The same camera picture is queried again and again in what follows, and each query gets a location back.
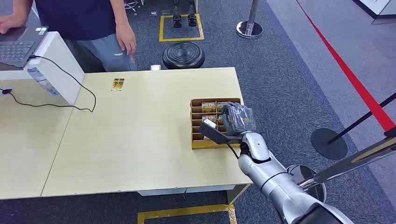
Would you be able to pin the red barrier belt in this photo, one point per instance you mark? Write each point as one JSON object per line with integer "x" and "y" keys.
{"x": 349, "y": 74}

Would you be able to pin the black round stool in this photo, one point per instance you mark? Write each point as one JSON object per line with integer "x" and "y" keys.
{"x": 183, "y": 55}

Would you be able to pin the white laptop stand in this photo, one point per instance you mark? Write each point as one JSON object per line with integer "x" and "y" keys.
{"x": 58, "y": 61}

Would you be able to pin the person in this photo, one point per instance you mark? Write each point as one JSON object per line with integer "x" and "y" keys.
{"x": 74, "y": 18}

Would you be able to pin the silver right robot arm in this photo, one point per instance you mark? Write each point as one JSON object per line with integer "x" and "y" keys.
{"x": 272, "y": 176}

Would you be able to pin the person's left forearm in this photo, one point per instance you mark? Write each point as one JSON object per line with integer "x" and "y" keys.
{"x": 119, "y": 12}

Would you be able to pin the small white block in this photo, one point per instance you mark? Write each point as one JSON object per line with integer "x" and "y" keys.
{"x": 155, "y": 67}

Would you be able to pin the chrome stanchion with belt head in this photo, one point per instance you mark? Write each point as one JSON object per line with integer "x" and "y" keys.
{"x": 349, "y": 164}

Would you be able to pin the chrome stanchion with round base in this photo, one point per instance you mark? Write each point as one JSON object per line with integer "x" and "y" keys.
{"x": 249, "y": 29}

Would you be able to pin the gold card marker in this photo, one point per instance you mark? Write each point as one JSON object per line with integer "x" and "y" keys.
{"x": 118, "y": 84}

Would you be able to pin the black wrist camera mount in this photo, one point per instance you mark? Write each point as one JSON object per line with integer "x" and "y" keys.
{"x": 216, "y": 134}

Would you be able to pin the hotel key card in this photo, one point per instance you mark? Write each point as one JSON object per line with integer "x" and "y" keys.
{"x": 208, "y": 107}
{"x": 221, "y": 106}
{"x": 208, "y": 118}
{"x": 206, "y": 138}
{"x": 220, "y": 120}

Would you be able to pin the black stanchion with flat base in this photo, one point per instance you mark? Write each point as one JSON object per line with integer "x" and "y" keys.
{"x": 329, "y": 145}

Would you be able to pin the person's left hand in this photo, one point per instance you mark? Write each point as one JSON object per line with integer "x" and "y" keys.
{"x": 126, "y": 38}

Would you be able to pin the person's right forearm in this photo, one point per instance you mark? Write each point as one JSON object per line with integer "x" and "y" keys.
{"x": 22, "y": 7}

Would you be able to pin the person's right hand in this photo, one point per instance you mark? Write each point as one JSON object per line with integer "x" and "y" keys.
{"x": 10, "y": 21}

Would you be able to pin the black robot foot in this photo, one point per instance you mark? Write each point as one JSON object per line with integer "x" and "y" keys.
{"x": 177, "y": 20}
{"x": 191, "y": 19}

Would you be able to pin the white table frame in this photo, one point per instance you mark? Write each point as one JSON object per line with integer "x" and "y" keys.
{"x": 191, "y": 189}

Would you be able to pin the wooden card holder box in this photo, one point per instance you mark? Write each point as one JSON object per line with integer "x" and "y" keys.
{"x": 195, "y": 123}

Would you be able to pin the grey laptop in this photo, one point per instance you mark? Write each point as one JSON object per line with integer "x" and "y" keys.
{"x": 18, "y": 44}

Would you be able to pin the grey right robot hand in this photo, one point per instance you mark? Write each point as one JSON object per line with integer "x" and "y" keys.
{"x": 239, "y": 119}

